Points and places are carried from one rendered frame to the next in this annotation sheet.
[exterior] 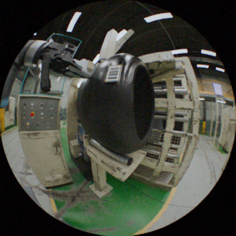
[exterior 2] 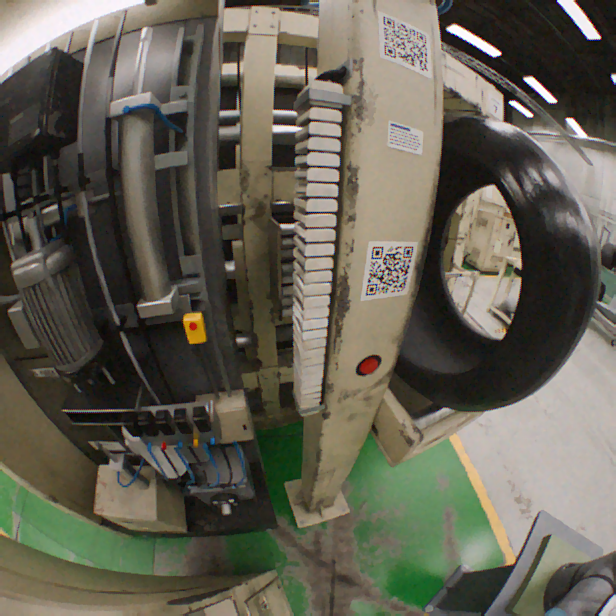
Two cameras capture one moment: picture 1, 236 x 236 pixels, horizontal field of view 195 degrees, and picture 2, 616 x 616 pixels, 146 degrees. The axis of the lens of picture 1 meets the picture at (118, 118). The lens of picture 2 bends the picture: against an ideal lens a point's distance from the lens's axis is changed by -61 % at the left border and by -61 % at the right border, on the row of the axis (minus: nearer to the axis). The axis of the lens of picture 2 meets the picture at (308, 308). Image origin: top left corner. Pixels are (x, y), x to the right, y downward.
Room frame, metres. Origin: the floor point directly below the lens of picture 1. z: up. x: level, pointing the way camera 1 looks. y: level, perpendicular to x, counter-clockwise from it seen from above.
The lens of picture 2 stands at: (0.53, 0.51, 1.32)
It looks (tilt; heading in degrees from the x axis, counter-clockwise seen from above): 31 degrees down; 302
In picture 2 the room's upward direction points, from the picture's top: 2 degrees clockwise
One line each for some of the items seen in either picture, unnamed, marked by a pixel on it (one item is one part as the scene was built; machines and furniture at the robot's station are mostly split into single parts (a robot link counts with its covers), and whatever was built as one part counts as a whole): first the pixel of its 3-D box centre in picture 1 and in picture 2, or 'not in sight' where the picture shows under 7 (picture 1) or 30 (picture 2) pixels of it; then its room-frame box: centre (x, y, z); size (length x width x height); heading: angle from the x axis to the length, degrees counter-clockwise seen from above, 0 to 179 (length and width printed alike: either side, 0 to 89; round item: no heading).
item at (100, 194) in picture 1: (100, 187); (316, 497); (0.64, 0.19, 0.02); 0.27 x 0.27 x 0.04; 51
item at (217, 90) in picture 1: (217, 89); not in sight; (0.54, -4.13, 2.60); 0.60 x 0.05 x 0.55; 41
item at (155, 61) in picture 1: (148, 65); (424, 81); (0.64, -0.31, 1.71); 0.61 x 0.25 x 0.15; 51
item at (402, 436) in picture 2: (104, 136); (367, 383); (0.60, 0.11, 0.90); 0.40 x 0.03 x 0.10; 141
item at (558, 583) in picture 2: not in sight; (573, 586); (-0.35, 0.44, 0.69); 0.19 x 0.19 x 0.10
